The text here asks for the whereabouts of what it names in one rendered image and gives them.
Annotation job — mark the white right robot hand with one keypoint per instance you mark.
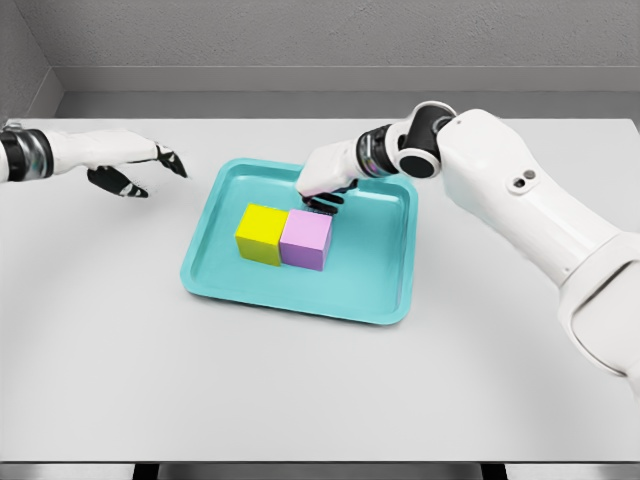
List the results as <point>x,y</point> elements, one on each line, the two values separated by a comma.
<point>325,167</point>

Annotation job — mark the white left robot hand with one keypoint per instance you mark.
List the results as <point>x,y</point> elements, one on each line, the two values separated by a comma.
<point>122,146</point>

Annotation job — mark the pink cube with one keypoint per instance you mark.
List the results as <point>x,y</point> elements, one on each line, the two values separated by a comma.
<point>307,239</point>

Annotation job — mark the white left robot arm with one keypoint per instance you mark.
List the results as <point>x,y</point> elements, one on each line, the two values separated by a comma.
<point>35,150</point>

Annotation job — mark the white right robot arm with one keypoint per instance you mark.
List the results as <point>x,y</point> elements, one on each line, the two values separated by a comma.
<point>500,175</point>

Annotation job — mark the yellow cube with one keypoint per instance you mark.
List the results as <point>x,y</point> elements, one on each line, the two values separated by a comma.
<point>260,231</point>

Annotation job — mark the teal rectangular tray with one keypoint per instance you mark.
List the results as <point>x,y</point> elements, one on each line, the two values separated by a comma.
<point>280,280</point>

